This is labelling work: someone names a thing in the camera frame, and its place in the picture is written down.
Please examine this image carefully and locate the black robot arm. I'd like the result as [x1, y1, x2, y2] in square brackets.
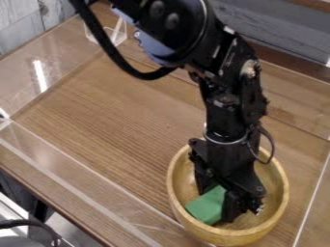
[69, 0, 270, 225]

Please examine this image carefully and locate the brown wooden bowl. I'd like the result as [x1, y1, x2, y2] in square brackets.
[166, 145, 290, 247]

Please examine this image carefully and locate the green rectangular block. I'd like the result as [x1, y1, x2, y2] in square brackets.
[184, 185, 226, 225]

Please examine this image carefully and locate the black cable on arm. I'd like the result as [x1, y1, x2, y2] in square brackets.
[244, 123, 275, 165]

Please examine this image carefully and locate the black cable lower left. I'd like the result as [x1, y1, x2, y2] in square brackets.
[0, 219, 61, 247]

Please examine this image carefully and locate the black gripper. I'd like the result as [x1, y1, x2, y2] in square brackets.
[188, 126, 267, 223]

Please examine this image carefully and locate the clear acrylic corner bracket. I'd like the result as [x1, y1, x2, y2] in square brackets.
[83, 14, 128, 46]

